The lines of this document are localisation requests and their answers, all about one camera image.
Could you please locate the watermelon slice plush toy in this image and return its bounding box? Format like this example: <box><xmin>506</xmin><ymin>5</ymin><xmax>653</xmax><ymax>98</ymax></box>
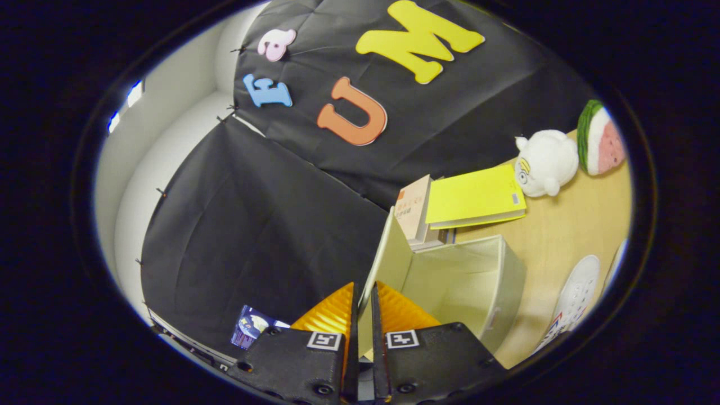
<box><xmin>577</xmin><ymin>100</ymin><xmax>627</xmax><ymax>176</ymax></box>

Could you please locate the white plush toy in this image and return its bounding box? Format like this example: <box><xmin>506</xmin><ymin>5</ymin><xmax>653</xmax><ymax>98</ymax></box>
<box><xmin>514</xmin><ymin>129</ymin><xmax>580</xmax><ymax>198</ymax></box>

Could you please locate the beige fabric storage box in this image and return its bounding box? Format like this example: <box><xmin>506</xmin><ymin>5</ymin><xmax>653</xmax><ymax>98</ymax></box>
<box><xmin>357</xmin><ymin>206</ymin><xmax>528</xmax><ymax>361</ymax></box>

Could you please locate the yellow book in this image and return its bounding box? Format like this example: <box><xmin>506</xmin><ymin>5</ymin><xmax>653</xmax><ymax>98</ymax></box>
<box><xmin>425</xmin><ymin>163</ymin><xmax>528</xmax><ymax>230</ymax></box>

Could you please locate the blue printed card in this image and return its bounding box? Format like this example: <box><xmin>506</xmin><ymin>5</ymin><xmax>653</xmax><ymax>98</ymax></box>
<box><xmin>230</xmin><ymin>305</ymin><xmax>291</xmax><ymax>350</ymax></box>

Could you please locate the beige book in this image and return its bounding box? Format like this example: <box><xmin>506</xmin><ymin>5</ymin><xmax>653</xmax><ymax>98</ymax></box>
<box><xmin>395</xmin><ymin>174</ymin><xmax>446</xmax><ymax>251</ymax></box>

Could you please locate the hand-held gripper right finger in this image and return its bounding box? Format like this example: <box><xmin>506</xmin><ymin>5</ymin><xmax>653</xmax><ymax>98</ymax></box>
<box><xmin>370</xmin><ymin>281</ymin><xmax>508</xmax><ymax>405</ymax></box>

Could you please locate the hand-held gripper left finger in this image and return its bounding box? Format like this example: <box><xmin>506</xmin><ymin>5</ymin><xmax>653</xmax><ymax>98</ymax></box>
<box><xmin>225</xmin><ymin>282</ymin><xmax>359</xmax><ymax>405</ymax></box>

